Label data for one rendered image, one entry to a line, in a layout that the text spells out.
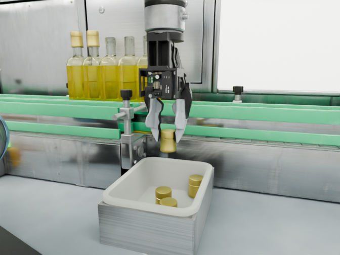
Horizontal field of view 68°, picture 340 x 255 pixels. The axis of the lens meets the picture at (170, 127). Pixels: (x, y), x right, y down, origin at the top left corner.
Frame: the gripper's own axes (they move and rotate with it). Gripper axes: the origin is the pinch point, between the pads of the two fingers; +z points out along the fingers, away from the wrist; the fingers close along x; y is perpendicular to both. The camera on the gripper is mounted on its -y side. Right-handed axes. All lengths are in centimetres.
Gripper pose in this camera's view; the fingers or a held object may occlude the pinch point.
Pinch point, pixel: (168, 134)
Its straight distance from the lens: 53.7
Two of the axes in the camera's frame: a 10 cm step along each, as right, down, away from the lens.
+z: 0.0, 9.7, 2.2
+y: -2.6, 2.2, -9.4
